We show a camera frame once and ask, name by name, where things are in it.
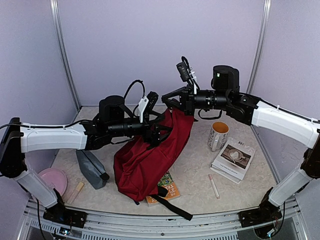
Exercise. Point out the orange treehouse paperback book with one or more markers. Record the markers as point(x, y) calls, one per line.
point(166, 189)

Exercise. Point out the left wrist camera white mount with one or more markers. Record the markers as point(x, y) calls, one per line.
point(146, 105)

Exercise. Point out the white coffee photo notebook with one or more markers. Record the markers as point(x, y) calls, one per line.
point(233, 160)

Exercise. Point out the grey pencil case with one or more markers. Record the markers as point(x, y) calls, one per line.
point(92, 169)

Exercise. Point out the aluminium corner post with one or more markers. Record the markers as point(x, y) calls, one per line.
point(54, 5)
point(260, 45)

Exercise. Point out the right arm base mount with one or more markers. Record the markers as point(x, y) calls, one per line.
point(265, 212)

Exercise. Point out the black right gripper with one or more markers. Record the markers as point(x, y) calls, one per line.
point(187, 95)

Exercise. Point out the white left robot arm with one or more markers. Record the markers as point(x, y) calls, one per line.
point(113, 120)

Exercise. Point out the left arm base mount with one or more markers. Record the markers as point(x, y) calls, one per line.
point(66, 216)

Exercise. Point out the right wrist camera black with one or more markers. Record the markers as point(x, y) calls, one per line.
point(187, 74)

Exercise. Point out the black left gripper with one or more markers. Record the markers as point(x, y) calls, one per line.
point(153, 138)

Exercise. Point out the white floral mug orange inside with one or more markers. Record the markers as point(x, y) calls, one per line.
point(218, 136)

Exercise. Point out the dark red student backpack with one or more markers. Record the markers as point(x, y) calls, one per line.
point(138, 168)

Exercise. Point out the aluminium front frame rail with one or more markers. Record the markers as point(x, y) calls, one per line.
point(101, 225)

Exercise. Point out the pink capped pen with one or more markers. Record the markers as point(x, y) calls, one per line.
point(215, 189)

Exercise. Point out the aluminium corner post left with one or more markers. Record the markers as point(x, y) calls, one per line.
point(54, 5)

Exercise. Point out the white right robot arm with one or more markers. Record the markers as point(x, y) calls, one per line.
point(251, 110)

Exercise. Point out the yellow capped clear tube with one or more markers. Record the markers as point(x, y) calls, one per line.
point(75, 193)

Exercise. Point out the aluminium corner post right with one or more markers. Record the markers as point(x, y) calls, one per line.
point(260, 45)

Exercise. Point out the pink plastic plate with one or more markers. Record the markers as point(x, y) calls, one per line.
point(55, 178)

